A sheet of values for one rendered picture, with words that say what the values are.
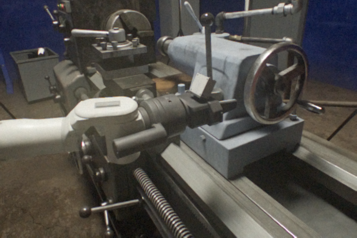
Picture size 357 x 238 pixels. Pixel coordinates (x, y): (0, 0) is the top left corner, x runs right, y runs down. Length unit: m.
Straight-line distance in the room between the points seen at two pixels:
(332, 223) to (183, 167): 0.44
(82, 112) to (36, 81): 3.31
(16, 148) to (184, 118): 0.30
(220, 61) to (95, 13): 1.11
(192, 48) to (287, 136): 0.41
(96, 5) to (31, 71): 2.14
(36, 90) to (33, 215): 2.03
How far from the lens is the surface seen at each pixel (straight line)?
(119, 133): 0.50
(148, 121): 0.52
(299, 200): 0.96
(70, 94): 1.86
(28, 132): 0.53
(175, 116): 0.53
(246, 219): 0.69
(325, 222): 0.92
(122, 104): 0.50
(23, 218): 2.13
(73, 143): 0.52
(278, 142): 0.89
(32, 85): 3.80
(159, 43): 1.22
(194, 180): 0.80
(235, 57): 0.77
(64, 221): 2.00
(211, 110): 0.56
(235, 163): 0.79
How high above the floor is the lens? 1.34
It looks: 24 degrees down
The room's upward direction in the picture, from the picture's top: 2 degrees counter-clockwise
